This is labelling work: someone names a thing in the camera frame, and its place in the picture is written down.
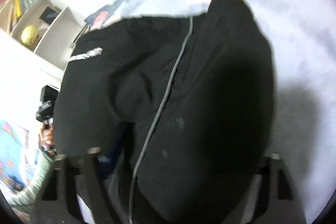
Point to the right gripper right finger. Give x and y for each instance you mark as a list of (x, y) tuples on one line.
[(271, 197)]

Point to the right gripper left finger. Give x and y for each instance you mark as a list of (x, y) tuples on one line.
[(69, 179)]

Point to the black hooded jacket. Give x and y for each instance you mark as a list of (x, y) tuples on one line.
[(181, 106)]

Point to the person's left hand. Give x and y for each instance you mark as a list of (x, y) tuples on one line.
[(46, 138)]

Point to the yellow globe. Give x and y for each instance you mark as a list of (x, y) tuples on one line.
[(29, 35)]

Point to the white bookshelf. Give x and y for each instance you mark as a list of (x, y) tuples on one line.
[(54, 46)]

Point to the colourful wall map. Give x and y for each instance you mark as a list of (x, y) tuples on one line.
[(19, 157)]

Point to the black picture frame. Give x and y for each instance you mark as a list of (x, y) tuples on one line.
[(49, 15)]

